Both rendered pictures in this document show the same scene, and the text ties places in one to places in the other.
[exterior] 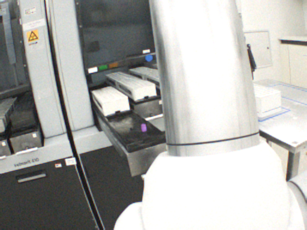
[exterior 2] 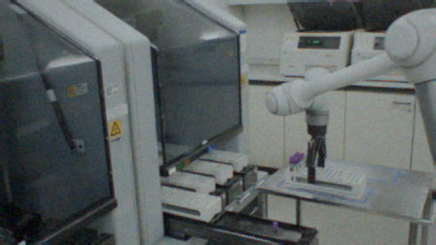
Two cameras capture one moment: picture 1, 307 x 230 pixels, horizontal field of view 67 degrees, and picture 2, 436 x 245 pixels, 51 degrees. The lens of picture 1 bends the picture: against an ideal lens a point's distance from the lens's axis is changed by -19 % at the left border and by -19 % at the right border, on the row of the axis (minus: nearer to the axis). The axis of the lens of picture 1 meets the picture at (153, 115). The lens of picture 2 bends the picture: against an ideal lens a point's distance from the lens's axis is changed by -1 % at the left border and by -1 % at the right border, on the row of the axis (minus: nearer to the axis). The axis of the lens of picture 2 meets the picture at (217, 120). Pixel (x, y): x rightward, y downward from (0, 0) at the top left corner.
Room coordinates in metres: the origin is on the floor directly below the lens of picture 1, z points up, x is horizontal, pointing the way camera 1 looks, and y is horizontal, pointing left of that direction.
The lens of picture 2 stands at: (-0.08, 1.09, 1.55)
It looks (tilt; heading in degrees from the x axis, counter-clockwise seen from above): 15 degrees down; 318
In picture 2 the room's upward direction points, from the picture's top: 2 degrees counter-clockwise
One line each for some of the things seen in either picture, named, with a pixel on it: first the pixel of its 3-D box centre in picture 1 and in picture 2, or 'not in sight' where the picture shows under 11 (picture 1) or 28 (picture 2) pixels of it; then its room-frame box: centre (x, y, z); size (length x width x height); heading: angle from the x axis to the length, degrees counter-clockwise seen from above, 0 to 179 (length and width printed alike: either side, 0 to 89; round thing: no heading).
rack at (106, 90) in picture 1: (108, 100); (179, 203); (1.15, 0.18, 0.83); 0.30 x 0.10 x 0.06; 18
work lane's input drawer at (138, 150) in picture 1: (121, 124); (223, 227); (0.98, 0.12, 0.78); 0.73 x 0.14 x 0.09; 18
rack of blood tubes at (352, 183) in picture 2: (244, 94); (324, 180); (0.86, -0.32, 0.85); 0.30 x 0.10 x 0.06; 16
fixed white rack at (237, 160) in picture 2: not in sight; (214, 159); (1.40, -0.22, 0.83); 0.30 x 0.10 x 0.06; 18
